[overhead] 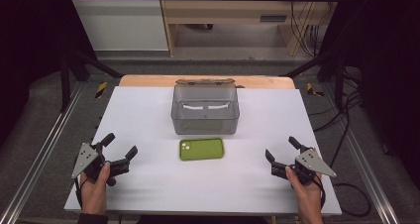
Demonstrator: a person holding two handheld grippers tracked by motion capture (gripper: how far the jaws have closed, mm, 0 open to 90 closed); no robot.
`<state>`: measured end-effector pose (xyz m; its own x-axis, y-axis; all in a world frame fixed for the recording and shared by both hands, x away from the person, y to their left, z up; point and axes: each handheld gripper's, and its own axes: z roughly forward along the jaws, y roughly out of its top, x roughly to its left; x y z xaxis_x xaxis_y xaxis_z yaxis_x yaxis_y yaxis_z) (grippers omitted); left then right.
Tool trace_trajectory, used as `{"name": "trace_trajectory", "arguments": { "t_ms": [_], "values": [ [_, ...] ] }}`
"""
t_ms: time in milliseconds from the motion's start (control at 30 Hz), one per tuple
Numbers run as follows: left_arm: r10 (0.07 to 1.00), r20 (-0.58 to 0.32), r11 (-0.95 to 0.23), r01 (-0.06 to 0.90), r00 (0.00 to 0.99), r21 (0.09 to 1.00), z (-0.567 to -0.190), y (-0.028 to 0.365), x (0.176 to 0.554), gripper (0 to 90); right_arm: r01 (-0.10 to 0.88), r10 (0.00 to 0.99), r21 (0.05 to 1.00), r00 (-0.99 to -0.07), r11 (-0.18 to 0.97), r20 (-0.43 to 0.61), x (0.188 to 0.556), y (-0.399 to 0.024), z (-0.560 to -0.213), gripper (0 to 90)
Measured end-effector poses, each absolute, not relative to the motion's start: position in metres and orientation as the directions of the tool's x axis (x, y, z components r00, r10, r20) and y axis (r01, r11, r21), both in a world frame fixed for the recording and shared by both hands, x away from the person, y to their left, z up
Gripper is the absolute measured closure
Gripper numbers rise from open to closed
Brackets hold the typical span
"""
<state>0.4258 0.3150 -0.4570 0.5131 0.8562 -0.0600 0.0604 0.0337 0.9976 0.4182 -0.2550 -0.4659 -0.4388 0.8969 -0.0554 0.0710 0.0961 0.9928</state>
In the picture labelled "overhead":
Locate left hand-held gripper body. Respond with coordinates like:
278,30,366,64
71,142,131,187

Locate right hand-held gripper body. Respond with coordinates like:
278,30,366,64
270,146,338,187

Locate green phone case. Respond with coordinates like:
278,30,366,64
178,137,226,162

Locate transparent grey box with lid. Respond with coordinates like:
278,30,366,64
170,77,241,136

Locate person's right hand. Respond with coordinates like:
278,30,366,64
285,166,326,216

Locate person's left hand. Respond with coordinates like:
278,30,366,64
79,162,112,215

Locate yellow black tape marker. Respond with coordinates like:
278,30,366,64
94,81,109,99
306,82,326,98

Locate wooden table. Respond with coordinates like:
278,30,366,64
118,74,296,90

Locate white cabinet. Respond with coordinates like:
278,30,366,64
65,0,169,52

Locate black curtain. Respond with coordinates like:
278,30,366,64
316,0,420,180
0,0,97,148

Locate wooden desk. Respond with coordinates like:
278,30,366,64
157,0,345,57

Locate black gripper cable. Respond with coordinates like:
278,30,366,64
74,177,84,209
316,173,372,218

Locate metal floor rail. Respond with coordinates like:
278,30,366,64
320,83,402,224
0,81,85,224

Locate black floor cables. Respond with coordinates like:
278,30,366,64
311,68,365,168

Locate black slanted frame strut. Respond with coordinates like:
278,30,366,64
59,50,124,113
280,50,349,110

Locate black hanging cable bundle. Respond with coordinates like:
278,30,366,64
287,0,332,57

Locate dark desk drawer handle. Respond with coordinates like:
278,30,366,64
260,15,288,23

